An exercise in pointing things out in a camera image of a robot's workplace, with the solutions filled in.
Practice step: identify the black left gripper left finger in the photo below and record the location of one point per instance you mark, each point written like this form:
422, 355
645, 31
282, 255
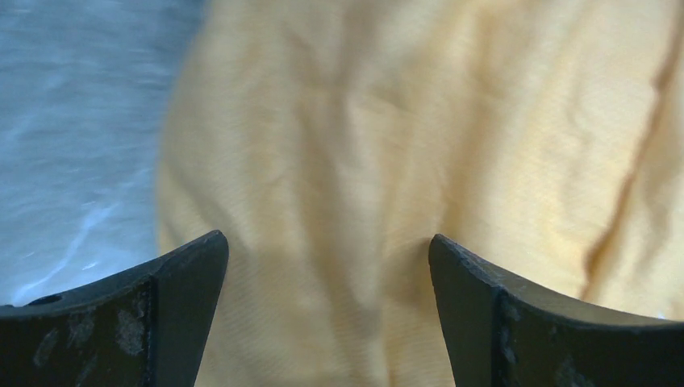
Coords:
145, 326

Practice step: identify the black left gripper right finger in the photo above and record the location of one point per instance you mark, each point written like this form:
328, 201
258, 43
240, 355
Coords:
501, 329

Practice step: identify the blue and orange pillowcase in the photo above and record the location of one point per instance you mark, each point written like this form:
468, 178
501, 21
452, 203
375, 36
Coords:
330, 140

